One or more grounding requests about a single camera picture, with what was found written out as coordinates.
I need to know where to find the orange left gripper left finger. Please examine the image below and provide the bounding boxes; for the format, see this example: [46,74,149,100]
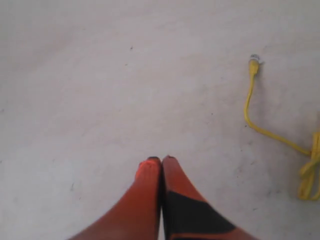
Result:
[71,156,162,240]

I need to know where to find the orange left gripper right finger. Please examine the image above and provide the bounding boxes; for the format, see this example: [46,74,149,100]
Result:
[162,155,255,240]

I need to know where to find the yellow ethernet cable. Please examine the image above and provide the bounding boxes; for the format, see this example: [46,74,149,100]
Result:
[244,53,320,201]

